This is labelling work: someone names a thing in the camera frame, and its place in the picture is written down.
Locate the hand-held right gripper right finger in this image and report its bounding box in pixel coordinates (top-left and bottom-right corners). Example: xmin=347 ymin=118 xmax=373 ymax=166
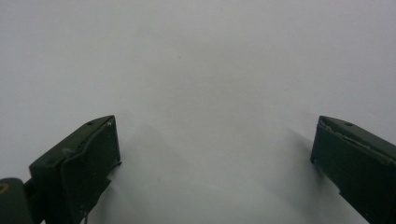
xmin=309 ymin=115 xmax=396 ymax=224

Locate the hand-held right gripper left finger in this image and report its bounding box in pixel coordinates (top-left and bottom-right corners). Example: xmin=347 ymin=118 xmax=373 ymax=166
xmin=29 ymin=115 xmax=122 ymax=224

